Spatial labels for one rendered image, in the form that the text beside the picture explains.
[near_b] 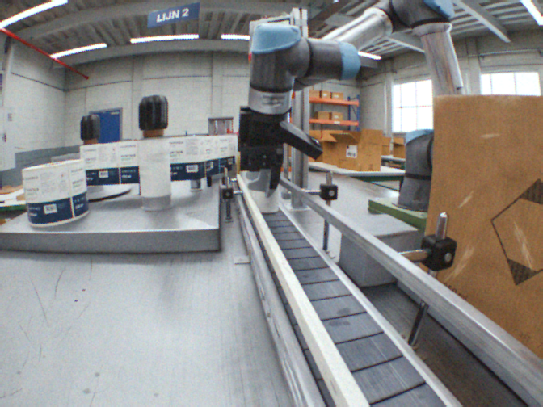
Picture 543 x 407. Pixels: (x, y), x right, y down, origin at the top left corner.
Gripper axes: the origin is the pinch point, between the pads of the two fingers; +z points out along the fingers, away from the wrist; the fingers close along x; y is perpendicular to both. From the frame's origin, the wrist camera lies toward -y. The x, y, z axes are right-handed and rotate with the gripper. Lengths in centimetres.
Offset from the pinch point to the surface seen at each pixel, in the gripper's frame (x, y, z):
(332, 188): 9.6, -9.2, -8.9
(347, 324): 37.1, -0.6, -15.1
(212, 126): -62, 14, 16
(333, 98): -705, -326, 250
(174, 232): 8.5, 20.5, 2.1
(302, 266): 25.1, 0.1, -8.1
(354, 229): 28.6, -2.7, -19.6
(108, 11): -470, 221, -34
